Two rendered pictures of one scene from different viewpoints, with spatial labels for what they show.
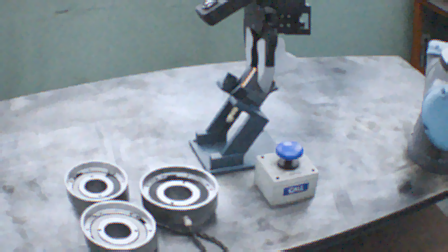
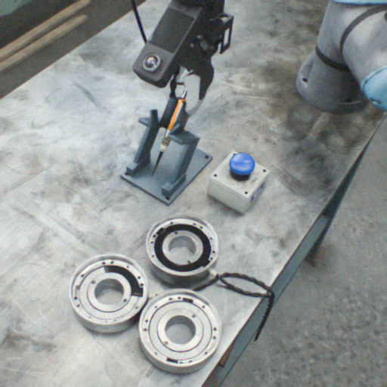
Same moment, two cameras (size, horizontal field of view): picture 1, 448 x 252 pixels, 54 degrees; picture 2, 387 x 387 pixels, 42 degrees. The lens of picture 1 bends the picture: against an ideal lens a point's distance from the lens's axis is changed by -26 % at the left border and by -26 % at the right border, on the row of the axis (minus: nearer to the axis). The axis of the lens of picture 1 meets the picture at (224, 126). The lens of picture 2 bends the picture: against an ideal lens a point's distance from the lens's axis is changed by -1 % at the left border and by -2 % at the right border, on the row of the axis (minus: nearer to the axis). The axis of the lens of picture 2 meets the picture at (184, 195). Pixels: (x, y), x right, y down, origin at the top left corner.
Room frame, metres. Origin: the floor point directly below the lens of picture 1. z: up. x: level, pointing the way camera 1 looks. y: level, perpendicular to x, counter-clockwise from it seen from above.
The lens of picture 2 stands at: (0.31, 0.30, 1.44)
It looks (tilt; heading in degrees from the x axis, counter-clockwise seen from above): 52 degrees down; 321
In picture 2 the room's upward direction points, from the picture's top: 5 degrees clockwise
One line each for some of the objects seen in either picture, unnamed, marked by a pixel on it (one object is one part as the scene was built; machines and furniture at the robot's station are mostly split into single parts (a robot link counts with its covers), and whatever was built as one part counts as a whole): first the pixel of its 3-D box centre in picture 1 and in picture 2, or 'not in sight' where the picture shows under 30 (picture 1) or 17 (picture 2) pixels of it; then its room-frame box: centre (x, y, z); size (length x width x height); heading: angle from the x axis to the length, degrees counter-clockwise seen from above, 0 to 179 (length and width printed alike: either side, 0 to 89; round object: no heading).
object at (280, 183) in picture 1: (290, 175); (240, 179); (0.66, -0.09, 0.82); 0.08 x 0.07 x 0.05; 110
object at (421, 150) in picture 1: (440, 131); (340, 68); (0.76, -0.42, 0.85); 0.15 x 0.15 x 0.10
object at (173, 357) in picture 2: (118, 235); (180, 332); (0.51, 0.13, 0.82); 0.08 x 0.08 x 0.02
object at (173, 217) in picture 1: (178, 198); (182, 250); (0.61, 0.06, 0.82); 0.10 x 0.10 x 0.04
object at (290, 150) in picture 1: (288, 161); (240, 171); (0.66, -0.09, 0.85); 0.04 x 0.04 x 0.05
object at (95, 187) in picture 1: (96, 190); (109, 294); (0.60, 0.18, 0.82); 0.10 x 0.10 x 0.04
